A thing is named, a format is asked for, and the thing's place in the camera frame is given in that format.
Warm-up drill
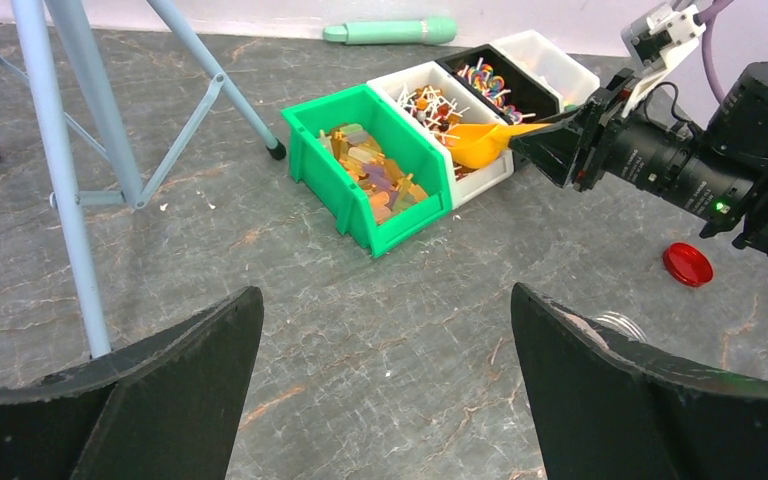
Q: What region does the yellow plastic scoop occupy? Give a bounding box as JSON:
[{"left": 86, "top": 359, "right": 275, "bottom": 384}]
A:
[{"left": 444, "top": 123, "right": 548, "bottom": 170}]

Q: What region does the mint green cylindrical handle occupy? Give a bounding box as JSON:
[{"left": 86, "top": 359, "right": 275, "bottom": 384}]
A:
[{"left": 322, "top": 17, "right": 457, "bottom": 45}]

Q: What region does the white candy bin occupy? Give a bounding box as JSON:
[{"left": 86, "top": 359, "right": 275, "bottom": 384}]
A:
[{"left": 490, "top": 30, "right": 601, "bottom": 112}]

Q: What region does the clear plastic jar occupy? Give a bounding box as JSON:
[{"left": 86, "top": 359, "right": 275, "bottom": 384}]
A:
[{"left": 592, "top": 311, "right": 649, "bottom": 343}]

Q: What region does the black lollipop bin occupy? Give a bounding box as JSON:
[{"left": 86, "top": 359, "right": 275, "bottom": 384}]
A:
[{"left": 436, "top": 44, "right": 560, "bottom": 125}]

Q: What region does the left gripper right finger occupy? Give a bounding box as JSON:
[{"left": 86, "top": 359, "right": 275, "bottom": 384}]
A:
[{"left": 510, "top": 283, "right": 768, "bottom": 479}]

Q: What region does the light blue music stand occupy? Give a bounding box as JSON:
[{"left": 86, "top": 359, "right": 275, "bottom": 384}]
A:
[{"left": 0, "top": 0, "right": 286, "bottom": 358}]

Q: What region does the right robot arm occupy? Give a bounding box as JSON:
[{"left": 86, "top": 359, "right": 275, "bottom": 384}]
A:
[{"left": 509, "top": 61, "right": 768, "bottom": 257}]

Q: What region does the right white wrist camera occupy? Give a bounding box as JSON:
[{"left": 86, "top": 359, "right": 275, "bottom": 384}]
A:
[{"left": 620, "top": 1, "right": 706, "bottom": 118}]

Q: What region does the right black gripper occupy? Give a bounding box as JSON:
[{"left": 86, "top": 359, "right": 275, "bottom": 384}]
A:
[{"left": 508, "top": 67, "right": 636, "bottom": 192}]

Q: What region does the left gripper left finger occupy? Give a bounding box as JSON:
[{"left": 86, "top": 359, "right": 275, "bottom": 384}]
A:
[{"left": 0, "top": 287, "right": 264, "bottom": 479}]

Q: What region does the white lollipop bin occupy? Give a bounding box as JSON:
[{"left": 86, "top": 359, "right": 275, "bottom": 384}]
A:
[{"left": 367, "top": 61, "right": 514, "bottom": 209}]

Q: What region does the red jar lid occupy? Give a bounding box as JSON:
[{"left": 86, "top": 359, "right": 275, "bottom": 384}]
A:
[{"left": 661, "top": 242, "right": 714, "bottom": 288}]

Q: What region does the green candy bin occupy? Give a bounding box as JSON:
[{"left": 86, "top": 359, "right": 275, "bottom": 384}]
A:
[{"left": 282, "top": 85, "right": 453, "bottom": 258}]

